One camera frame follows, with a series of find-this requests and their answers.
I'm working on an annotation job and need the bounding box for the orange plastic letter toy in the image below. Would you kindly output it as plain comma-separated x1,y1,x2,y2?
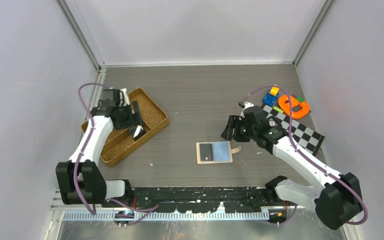
278,95,311,119

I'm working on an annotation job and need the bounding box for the blue toy block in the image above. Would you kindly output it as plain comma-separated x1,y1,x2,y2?
262,92,280,107

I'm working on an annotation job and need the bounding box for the black white checkerboard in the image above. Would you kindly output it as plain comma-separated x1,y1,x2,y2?
260,103,325,156

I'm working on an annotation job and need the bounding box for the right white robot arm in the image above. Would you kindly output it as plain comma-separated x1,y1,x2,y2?
220,102,368,230

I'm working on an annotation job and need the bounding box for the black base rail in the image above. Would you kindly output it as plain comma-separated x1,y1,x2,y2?
101,186,296,215

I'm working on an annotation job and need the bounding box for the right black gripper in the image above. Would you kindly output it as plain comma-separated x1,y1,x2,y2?
220,115,257,143

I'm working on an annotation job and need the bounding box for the black credit card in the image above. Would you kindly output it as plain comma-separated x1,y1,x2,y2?
199,143,213,162

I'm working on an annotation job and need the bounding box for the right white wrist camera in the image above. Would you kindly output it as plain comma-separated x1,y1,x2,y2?
239,101,255,118

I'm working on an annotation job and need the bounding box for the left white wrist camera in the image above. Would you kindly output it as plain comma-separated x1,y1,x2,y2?
98,88,131,108

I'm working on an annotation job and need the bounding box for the woven wicker tray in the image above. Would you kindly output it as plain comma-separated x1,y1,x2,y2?
100,87,170,167

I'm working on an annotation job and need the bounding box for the yellow toy block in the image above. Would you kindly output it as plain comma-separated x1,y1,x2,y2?
268,86,280,97

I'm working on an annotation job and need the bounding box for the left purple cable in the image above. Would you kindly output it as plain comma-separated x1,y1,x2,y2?
72,82,113,216

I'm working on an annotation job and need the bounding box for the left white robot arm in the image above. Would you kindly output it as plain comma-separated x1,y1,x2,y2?
55,101,146,207

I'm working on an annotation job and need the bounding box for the beige card holder wallet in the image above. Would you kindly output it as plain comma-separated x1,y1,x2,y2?
195,141,242,165

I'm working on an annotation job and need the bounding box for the green toy block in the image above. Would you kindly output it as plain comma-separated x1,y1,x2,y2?
295,96,305,103

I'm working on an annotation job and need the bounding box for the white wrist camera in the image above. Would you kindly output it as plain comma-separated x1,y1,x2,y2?
239,101,255,118
98,88,131,108

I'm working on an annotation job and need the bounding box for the lime green stick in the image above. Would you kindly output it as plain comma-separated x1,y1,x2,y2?
273,106,284,114

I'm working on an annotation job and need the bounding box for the white credit card in tray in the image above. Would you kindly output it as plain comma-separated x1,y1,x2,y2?
130,126,147,141

